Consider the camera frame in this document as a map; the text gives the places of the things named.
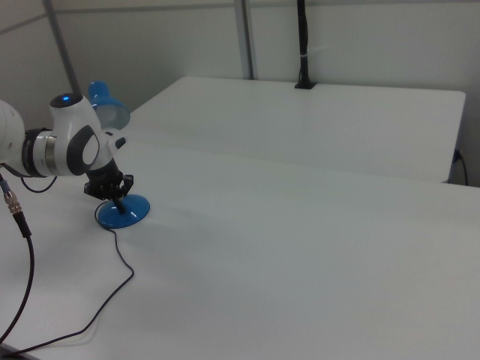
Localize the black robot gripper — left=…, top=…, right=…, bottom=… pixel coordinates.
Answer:
left=82, top=159, right=135, bottom=216

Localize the blue gooseneck desk lamp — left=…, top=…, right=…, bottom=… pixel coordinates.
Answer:
left=86, top=79, right=152, bottom=230

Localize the white adjacent table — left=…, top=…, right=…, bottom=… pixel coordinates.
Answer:
left=127, top=76, right=467, bottom=185

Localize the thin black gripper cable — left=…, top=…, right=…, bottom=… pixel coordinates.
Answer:
left=19, top=175, right=59, bottom=194

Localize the thin black lamp cable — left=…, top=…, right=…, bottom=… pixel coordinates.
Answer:
left=0, top=201, right=136, bottom=358

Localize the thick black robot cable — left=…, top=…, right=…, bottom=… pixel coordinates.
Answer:
left=0, top=171, right=37, bottom=346

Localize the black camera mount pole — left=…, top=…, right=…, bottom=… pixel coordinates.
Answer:
left=293, top=0, right=318, bottom=91

